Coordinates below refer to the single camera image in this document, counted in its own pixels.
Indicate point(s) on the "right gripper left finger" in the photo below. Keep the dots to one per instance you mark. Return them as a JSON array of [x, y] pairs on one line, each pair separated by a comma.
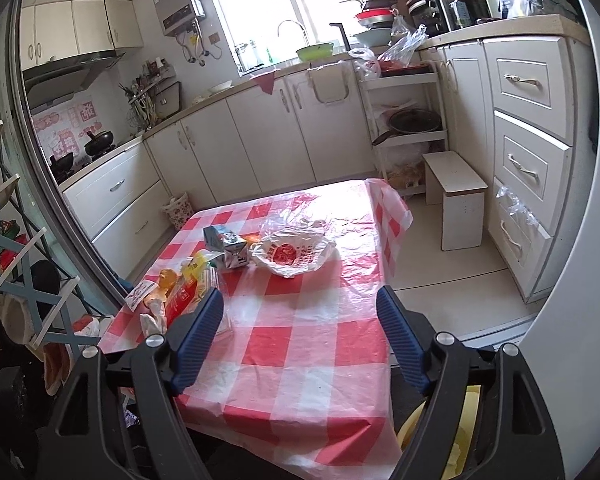
[[162, 367]]

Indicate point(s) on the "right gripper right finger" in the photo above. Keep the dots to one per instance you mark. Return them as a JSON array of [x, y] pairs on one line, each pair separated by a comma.
[[437, 366]]

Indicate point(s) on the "yellow snack box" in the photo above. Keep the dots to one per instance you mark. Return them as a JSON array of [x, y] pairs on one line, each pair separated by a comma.
[[198, 275]]

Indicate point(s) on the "red white checkered tablecloth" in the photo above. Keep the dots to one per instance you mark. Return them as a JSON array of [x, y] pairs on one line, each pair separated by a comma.
[[302, 379]]

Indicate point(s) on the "dark milk carton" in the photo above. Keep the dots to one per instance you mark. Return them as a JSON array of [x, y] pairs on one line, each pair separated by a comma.
[[233, 247]]

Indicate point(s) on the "floral waste basket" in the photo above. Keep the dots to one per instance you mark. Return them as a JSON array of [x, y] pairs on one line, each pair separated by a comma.
[[178, 210]]

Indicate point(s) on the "small white stool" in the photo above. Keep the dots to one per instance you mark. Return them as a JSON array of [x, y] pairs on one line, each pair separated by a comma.
[[460, 191]]

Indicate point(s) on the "black wok on stove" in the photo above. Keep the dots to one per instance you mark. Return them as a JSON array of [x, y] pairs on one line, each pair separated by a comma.
[[98, 143]]

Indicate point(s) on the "black frying pan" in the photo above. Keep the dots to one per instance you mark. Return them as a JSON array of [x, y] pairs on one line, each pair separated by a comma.
[[409, 121]]

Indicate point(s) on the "white shelf rack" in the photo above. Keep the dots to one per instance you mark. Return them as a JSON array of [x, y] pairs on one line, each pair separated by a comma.
[[400, 160]]

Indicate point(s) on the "white lower cabinets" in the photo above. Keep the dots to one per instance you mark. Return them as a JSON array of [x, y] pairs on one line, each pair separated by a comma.
[[310, 129]]

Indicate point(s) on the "white drawer cabinet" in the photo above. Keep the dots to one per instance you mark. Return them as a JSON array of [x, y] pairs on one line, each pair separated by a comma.
[[520, 96]]

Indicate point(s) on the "green basin by window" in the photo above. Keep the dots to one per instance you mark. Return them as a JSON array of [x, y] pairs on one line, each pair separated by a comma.
[[315, 52]]

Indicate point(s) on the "wall water heater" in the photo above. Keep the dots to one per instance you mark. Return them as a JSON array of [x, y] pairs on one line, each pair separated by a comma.
[[177, 16]]

